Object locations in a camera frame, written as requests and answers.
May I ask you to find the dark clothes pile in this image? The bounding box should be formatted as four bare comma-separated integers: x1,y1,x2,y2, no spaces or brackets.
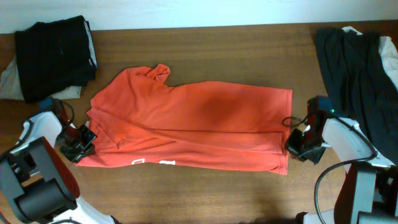
315,27,397,164

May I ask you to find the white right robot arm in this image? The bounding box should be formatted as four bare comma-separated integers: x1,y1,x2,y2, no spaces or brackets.
282,96,397,223

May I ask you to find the orange t-shirt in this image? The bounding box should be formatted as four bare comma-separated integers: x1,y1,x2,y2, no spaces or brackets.
80,65,292,175

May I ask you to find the black folded garment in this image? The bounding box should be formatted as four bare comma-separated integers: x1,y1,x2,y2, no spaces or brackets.
14,16,98,103

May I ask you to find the white garment in pile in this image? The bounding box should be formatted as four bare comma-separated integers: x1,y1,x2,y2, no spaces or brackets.
341,26,398,91

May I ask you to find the beige folded garment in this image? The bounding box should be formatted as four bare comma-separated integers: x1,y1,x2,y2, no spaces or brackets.
1,57,81,101

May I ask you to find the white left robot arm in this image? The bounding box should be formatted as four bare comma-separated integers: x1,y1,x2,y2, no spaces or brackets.
1,97,118,224

